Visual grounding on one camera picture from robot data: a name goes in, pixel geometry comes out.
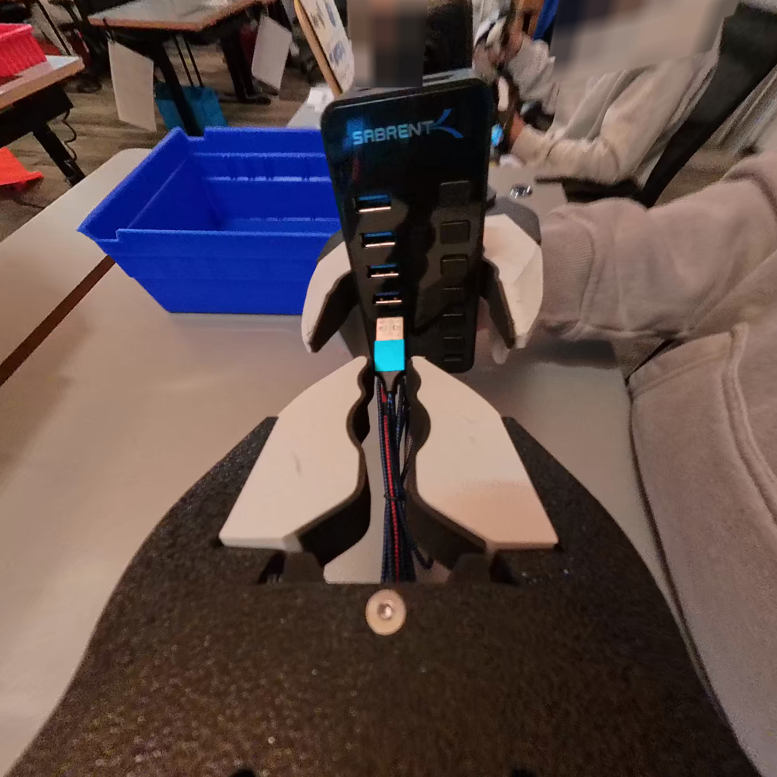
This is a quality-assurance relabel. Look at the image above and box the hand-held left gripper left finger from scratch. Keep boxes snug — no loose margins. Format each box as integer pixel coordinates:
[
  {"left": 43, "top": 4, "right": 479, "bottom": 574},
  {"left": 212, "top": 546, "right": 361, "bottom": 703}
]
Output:
[{"left": 217, "top": 357, "right": 372, "bottom": 554}]

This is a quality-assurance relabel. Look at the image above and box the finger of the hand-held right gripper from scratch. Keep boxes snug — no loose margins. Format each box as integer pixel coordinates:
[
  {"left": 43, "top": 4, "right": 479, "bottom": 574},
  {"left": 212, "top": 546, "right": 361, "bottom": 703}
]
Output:
[
  {"left": 301, "top": 236, "right": 368, "bottom": 356},
  {"left": 478, "top": 206, "right": 545, "bottom": 366}
]

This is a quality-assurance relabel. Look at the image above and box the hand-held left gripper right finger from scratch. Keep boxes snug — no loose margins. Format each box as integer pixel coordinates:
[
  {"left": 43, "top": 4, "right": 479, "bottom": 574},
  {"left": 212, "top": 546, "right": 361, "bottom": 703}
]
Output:
[{"left": 405, "top": 357, "right": 559, "bottom": 552}]

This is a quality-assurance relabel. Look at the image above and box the braided usb cable teal plug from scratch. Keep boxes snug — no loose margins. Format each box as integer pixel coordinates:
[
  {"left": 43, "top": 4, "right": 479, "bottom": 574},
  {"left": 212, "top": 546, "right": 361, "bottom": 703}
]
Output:
[{"left": 372, "top": 316, "right": 426, "bottom": 585}]

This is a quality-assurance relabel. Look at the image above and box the black usb hub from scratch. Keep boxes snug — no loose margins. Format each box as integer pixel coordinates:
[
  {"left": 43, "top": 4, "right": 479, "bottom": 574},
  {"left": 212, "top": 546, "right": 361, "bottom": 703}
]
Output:
[{"left": 321, "top": 78, "right": 495, "bottom": 374}]

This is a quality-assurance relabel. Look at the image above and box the person's right forearm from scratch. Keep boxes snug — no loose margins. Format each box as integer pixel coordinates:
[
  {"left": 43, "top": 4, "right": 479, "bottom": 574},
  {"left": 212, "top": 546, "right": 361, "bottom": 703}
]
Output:
[{"left": 537, "top": 152, "right": 777, "bottom": 365}]

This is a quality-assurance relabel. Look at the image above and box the blue plastic bin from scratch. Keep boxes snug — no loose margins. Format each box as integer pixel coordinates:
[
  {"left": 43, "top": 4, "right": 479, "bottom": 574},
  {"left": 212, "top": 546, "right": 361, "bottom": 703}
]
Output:
[{"left": 77, "top": 126, "right": 344, "bottom": 315}]

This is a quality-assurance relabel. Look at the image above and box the blue bag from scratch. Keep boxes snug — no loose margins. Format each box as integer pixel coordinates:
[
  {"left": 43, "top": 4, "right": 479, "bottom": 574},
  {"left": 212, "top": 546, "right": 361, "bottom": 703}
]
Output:
[{"left": 155, "top": 84, "right": 227, "bottom": 132}]

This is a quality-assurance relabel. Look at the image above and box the person in grey sweatshirt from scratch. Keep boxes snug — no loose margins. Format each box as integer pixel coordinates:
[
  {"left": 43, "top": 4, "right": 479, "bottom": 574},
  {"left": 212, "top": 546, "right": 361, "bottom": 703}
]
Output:
[{"left": 628, "top": 322, "right": 777, "bottom": 777}]

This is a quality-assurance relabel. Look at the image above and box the hanging white paper sheet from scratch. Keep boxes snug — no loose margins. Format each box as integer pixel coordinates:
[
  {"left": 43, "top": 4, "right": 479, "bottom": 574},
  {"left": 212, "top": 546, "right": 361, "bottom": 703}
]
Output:
[
  {"left": 251, "top": 15, "right": 293, "bottom": 92},
  {"left": 108, "top": 41, "right": 157, "bottom": 132}
]

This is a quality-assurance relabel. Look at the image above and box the wooden clipboard with papers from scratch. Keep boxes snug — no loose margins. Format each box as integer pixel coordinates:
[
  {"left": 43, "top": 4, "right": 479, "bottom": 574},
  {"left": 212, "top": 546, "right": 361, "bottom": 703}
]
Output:
[{"left": 294, "top": 0, "right": 357, "bottom": 97}]

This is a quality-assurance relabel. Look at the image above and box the dark wooden table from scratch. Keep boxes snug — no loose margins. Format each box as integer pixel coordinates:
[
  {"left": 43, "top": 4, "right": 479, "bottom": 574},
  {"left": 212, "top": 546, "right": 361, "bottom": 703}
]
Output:
[{"left": 88, "top": 0, "right": 289, "bottom": 136}]

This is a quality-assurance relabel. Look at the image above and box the red flat object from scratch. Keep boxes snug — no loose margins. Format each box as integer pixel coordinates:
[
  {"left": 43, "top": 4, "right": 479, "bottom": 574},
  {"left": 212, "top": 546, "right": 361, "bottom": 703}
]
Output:
[{"left": 0, "top": 147, "right": 45, "bottom": 190}]

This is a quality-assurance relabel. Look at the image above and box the wooden side table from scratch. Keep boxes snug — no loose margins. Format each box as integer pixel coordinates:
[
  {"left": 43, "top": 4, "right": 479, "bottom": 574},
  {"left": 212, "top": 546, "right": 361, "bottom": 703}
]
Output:
[{"left": 0, "top": 55, "right": 87, "bottom": 186}]

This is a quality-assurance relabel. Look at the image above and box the red plastic basket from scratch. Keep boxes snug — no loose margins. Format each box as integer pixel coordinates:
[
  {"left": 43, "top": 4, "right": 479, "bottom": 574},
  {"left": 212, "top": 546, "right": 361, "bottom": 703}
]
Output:
[{"left": 0, "top": 23, "right": 48, "bottom": 79}]

